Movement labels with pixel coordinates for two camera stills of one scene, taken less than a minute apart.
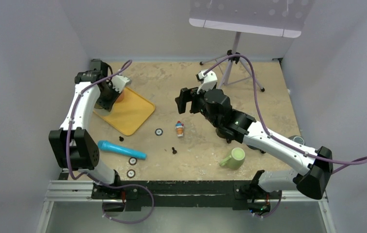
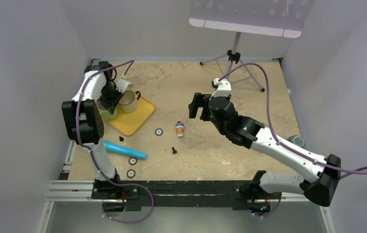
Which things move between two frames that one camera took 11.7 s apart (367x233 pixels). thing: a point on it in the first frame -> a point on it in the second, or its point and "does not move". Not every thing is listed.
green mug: x=234 y=161 -> x=105 y=113
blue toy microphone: x=121 y=150 does not move
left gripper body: x=108 y=97 does not move
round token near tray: x=158 y=132 does not move
